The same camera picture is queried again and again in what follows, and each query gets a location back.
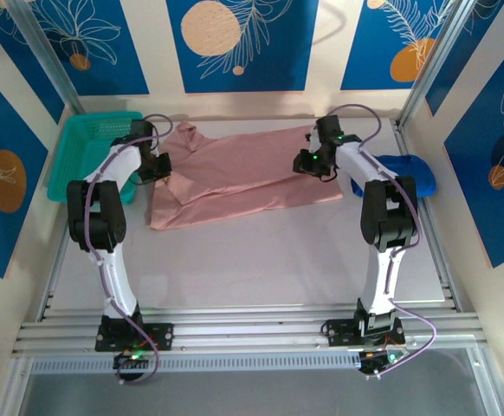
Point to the blue floral wall panel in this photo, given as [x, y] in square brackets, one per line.
[278, 52]
[1, 130]
[105, 65]
[503, 216]
[460, 52]
[364, 43]
[22, 56]

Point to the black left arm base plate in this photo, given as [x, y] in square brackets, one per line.
[165, 336]

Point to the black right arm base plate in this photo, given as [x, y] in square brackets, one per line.
[336, 333]

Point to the aluminium mounting rail frame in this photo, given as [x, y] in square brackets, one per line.
[243, 331]

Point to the teal plastic basket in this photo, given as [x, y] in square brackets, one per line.
[83, 151]

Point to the aluminium corner post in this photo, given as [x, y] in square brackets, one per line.
[44, 47]
[434, 56]

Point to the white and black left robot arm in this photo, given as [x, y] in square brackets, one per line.
[113, 277]

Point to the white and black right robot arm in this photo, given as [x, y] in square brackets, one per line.
[382, 281]

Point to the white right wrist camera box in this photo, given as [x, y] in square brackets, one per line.
[312, 136]

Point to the pink t-shirt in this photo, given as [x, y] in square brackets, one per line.
[234, 173]

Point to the blue folded t-shirt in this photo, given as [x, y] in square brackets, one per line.
[416, 173]

